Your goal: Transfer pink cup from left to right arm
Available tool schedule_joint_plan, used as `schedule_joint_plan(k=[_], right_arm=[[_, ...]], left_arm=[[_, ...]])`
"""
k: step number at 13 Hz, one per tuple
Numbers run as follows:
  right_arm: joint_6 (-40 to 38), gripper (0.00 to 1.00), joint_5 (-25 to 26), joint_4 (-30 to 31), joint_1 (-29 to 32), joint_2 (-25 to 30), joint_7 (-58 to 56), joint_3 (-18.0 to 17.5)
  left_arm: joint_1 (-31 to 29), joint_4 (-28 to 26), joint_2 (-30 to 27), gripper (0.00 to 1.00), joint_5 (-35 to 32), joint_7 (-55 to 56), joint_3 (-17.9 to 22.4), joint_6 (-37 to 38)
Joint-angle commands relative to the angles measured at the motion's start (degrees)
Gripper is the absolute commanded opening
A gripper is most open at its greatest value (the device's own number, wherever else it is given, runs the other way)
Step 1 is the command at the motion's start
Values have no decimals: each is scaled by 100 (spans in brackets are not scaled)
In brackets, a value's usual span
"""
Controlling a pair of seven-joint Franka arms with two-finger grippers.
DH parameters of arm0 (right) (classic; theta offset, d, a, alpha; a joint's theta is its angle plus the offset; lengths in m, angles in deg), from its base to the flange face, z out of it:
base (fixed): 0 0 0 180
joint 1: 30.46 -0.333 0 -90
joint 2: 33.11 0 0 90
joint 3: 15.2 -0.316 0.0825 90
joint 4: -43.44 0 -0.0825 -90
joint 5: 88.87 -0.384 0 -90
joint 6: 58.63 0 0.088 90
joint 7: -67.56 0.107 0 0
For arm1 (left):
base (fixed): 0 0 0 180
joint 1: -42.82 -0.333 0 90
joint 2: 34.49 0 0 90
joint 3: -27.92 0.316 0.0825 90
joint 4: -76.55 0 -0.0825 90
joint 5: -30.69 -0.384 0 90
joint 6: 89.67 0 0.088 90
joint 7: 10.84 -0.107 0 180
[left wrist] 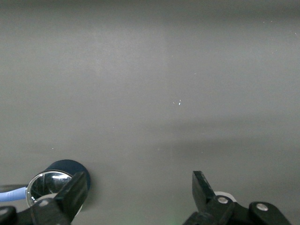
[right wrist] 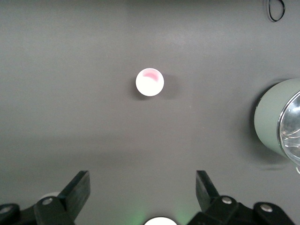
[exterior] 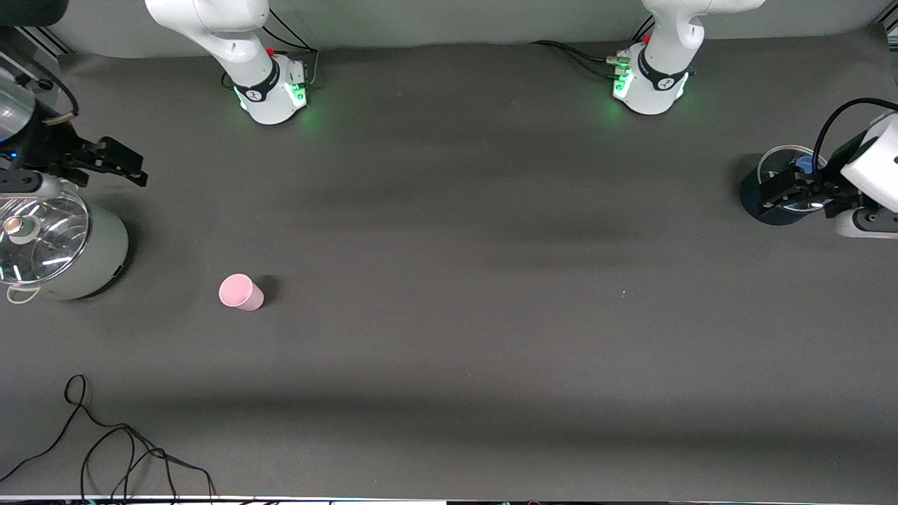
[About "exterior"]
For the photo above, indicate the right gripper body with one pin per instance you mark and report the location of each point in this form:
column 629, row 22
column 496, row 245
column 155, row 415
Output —
column 48, row 149

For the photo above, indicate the pink plastic cup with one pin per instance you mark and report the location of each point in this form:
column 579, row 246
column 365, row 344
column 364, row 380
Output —
column 242, row 293

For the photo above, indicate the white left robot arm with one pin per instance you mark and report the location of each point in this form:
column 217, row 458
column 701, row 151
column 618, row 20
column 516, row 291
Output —
column 663, row 42

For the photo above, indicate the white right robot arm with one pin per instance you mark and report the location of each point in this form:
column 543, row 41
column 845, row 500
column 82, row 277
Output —
column 231, row 35

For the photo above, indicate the glass lid with blue knob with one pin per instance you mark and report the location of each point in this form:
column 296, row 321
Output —
column 779, row 160

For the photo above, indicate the dark blue pot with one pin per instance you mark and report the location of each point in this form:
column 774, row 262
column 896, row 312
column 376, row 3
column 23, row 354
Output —
column 754, row 203

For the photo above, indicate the pale green cooking pot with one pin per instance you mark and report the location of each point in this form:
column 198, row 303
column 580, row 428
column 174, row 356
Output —
column 105, row 252

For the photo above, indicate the aluminium frame profile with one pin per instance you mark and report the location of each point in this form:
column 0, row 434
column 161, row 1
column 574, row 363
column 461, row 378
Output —
column 887, row 28
column 42, row 38

